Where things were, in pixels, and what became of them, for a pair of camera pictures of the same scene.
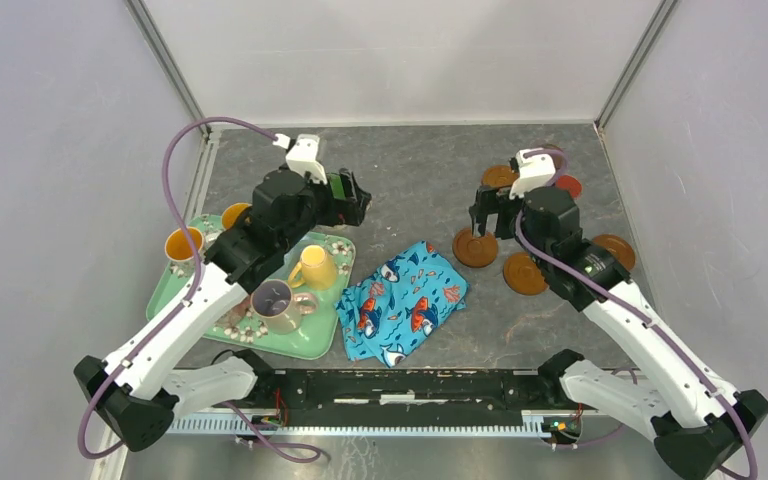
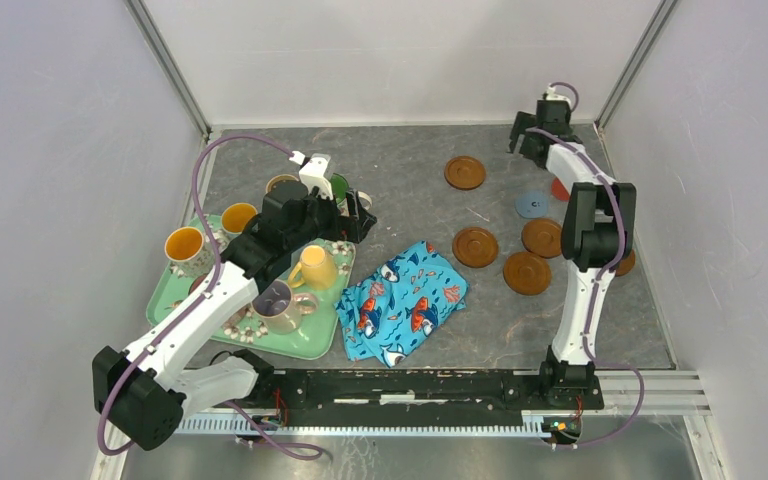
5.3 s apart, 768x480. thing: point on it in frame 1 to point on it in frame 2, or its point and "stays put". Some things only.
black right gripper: x=502 y=205 to x=522 y=123
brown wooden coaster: x=523 y=275 stays put
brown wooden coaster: x=475 y=251 stays put
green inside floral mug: x=337 y=187 stays put
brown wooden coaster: x=498 y=175 to x=465 y=173
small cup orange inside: x=231 y=213 stays put
